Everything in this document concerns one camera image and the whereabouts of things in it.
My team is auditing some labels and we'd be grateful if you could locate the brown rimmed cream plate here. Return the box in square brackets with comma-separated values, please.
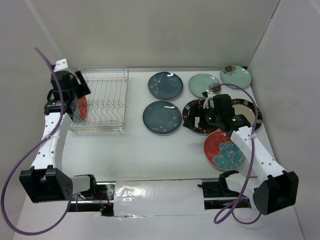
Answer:
[182, 99, 219, 134]
[232, 98, 263, 131]

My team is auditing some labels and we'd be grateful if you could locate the red teal flower plate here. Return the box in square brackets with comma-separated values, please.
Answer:
[72, 96, 88, 124]
[203, 131, 246, 171]

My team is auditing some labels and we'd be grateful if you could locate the light green flower plate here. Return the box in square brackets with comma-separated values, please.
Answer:
[220, 65, 252, 89]
[188, 73, 220, 99]

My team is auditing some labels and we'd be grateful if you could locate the dark blue plate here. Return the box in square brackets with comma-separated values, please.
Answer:
[147, 71, 184, 100]
[142, 100, 182, 135]

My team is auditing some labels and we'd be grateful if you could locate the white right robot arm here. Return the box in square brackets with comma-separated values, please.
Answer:
[182, 91, 299, 216]

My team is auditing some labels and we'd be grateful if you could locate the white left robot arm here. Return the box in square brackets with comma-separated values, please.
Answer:
[19, 70, 99, 203]

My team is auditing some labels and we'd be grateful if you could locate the white taped cover panel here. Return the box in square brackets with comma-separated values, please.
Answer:
[113, 179, 205, 217]

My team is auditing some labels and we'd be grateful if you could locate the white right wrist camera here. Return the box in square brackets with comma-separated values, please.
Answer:
[201, 88, 219, 110]

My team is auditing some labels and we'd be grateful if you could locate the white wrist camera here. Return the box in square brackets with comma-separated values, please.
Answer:
[53, 58, 70, 72]
[201, 88, 219, 110]

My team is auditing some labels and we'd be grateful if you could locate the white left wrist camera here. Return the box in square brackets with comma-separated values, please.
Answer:
[53, 58, 70, 72]

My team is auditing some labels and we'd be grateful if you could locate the chrome wire dish rack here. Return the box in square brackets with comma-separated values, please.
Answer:
[70, 67, 129, 134]

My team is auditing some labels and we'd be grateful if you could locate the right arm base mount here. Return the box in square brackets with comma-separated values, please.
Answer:
[197, 181, 239, 210]

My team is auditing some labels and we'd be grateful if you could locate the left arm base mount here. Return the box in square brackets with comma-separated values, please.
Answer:
[68, 182, 115, 217]

